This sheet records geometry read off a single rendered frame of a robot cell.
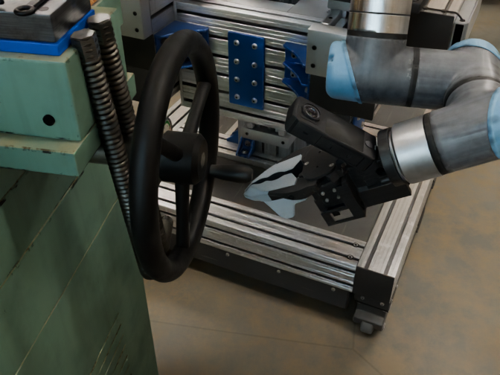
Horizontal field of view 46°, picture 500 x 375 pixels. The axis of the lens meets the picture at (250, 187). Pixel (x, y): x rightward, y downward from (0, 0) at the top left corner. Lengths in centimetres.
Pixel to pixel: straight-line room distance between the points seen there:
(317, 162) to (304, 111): 9
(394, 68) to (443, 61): 6
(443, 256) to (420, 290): 16
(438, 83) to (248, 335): 95
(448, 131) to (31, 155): 44
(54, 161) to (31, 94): 7
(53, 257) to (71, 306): 10
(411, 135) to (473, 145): 7
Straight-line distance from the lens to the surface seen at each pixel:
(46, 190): 78
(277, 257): 146
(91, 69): 62
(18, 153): 65
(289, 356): 149
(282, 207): 78
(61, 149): 62
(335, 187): 72
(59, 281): 85
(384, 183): 74
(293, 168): 77
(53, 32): 59
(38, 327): 82
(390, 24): 75
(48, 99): 62
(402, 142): 69
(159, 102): 57
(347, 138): 70
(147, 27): 131
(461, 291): 172
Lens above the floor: 121
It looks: 38 degrees down
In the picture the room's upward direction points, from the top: straight up
